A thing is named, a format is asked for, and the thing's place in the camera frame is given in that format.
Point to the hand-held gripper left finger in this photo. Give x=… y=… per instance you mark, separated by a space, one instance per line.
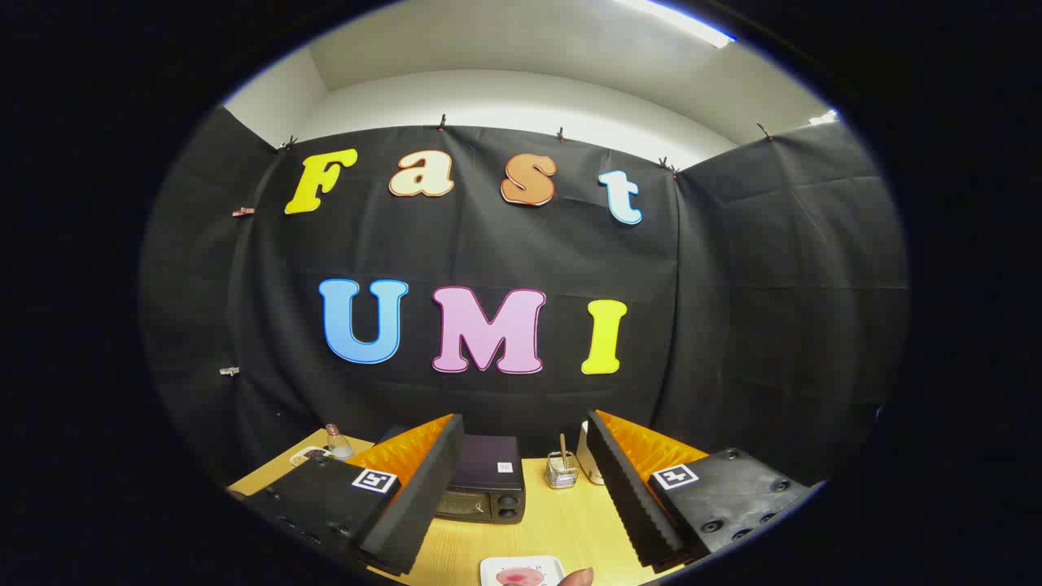
x=423 y=496

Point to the cream white toaster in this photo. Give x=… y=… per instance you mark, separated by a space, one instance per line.
x=588 y=460

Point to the clear plastic water bottle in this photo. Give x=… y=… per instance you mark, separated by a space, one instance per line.
x=338 y=446

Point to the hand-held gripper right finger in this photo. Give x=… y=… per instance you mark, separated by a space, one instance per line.
x=627 y=496

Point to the ceiling light strip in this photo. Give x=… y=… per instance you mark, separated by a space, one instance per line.
x=676 y=20

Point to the black toaster oven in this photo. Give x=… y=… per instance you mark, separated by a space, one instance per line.
x=488 y=464

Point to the white square plate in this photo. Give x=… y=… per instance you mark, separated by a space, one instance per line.
x=492 y=570

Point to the white divided snack tray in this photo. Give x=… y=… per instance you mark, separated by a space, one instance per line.
x=308 y=455

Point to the wooden stick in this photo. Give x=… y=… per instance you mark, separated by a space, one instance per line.
x=562 y=448

